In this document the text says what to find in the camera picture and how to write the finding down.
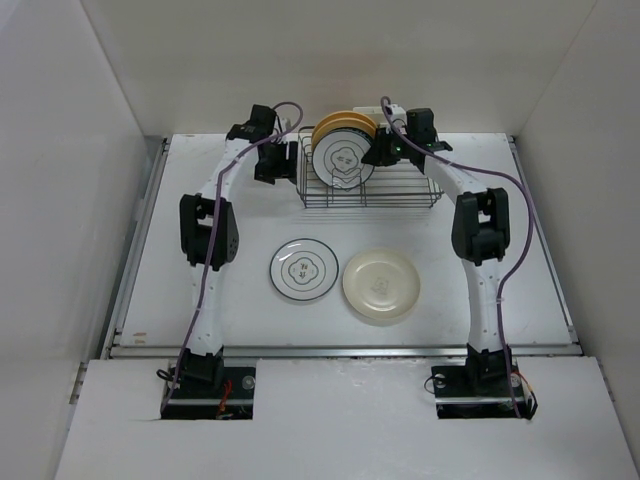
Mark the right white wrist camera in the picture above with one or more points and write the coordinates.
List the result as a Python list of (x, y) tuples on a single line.
[(395, 116)]

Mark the white cutlery holder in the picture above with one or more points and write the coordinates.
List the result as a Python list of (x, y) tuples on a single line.
[(375, 112)]

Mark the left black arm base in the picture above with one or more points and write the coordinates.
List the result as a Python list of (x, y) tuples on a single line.
[(233, 399)]

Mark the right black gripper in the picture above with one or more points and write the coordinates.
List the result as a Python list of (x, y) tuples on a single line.
[(377, 154)]

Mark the cream plate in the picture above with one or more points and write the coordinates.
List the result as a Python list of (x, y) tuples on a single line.
[(382, 285)]

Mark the metal wire dish rack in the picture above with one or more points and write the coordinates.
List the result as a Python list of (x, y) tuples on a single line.
[(400, 185)]

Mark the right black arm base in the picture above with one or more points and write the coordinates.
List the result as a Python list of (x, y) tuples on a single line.
[(457, 399)]

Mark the front yellow plate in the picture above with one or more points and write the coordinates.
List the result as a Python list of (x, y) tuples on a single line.
[(318, 135)]

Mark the rear yellow plate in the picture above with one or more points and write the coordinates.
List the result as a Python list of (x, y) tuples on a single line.
[(347, 115)]

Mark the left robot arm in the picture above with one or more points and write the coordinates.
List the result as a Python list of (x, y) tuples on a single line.
[(209, 234)]

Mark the white plate green rim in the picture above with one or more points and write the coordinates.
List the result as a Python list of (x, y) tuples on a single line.
[(304, 269)]

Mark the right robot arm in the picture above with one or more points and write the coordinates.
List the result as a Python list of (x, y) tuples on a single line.
[(480, 232)]

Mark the yellow plate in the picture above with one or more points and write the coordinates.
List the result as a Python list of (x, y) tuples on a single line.
[(347, 115), (318, 135)]

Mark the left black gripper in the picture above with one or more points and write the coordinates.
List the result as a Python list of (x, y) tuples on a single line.
[(285, 169)]

